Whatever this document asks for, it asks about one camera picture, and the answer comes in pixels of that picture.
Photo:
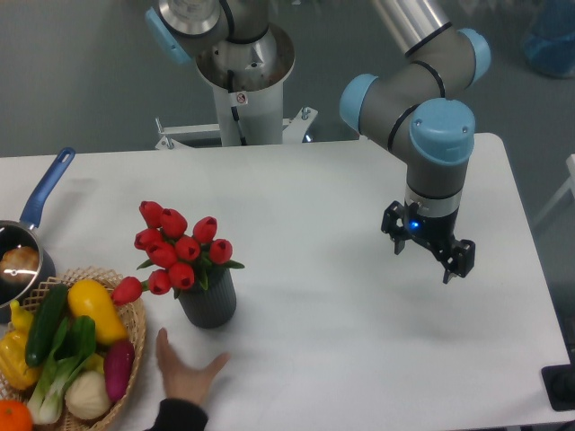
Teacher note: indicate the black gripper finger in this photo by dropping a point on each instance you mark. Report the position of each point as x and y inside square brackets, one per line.
[392, 224]
[458, 260]

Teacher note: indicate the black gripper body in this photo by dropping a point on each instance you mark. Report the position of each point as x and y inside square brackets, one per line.
[435, 234]

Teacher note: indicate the red tulip bouquet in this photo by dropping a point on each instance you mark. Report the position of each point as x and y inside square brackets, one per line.
[184, 262]

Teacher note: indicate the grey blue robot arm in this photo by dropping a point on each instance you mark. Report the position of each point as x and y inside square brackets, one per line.
[413, 115]

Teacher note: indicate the black sleeve forearm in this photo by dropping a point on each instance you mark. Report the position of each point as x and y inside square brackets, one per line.
[179, 415]

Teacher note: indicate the dark grey ribbed vase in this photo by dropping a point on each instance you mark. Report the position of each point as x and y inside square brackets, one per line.
[214, 307]

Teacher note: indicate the bare human hand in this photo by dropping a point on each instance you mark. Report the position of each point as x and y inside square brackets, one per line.
[182, 381]

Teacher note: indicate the black device at table edge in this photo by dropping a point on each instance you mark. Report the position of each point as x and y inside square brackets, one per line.
[559, 385]

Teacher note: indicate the blue object in background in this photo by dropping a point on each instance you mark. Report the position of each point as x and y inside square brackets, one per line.
[549, 42]

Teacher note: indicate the purple eggplant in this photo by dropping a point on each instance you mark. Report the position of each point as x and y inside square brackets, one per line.
[117, 369]

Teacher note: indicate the yellow squash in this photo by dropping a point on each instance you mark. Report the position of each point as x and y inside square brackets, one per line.
[90, 298]

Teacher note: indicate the green bok choy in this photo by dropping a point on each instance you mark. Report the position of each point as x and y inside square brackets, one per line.
[71, 346]

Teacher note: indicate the white garlic bulb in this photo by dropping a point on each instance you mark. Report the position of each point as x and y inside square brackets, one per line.
[86, 398]

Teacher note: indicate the green cucumber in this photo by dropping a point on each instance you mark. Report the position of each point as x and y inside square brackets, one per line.
[44, 325]

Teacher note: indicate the bread roll in pan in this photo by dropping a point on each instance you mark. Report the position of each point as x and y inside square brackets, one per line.
[19, 265]

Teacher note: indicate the yellow bell pepper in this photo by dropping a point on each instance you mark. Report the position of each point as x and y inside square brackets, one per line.
[13, 350]

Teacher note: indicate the orange fruit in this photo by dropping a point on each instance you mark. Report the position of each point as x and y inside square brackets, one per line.
[15, 416]

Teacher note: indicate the white chair frame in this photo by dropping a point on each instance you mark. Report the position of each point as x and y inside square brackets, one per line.
[559, 200]

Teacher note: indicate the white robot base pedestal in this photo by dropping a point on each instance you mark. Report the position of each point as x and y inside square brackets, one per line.
[247, 81]

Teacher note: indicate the blue handled saucepan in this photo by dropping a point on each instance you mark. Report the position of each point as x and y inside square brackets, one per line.
[23, 232]

